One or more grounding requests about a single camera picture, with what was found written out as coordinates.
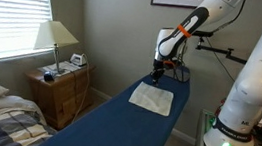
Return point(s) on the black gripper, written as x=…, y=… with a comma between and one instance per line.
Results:
x=158, y=67

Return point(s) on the white terry towel cloth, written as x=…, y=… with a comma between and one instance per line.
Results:
x=152, y=98

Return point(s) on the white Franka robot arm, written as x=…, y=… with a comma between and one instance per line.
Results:
x=261, y=79

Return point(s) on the grey quilted iron rest pad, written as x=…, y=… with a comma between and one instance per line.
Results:
x=182, y=74

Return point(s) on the blue ironing board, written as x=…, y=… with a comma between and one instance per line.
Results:
x=120, y=128

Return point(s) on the white clothes iron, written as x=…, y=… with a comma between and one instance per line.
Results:
x=78, y=59

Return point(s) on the papers on nightstand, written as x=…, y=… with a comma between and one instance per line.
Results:
x=63, y=66

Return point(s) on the wooden nightstand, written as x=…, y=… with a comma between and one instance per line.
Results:
x=58, y=94

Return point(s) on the small black alarm clock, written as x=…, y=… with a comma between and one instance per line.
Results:
x=48, y=76

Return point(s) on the table lamp with cream shade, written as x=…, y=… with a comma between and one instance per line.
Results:
x=55, y=35

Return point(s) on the bed with plaid bedspread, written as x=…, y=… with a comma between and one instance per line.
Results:
x=3, y=124

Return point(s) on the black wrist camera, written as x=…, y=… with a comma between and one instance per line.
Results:
x=169, y=63

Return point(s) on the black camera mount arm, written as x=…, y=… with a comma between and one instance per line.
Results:
x=219, y=51

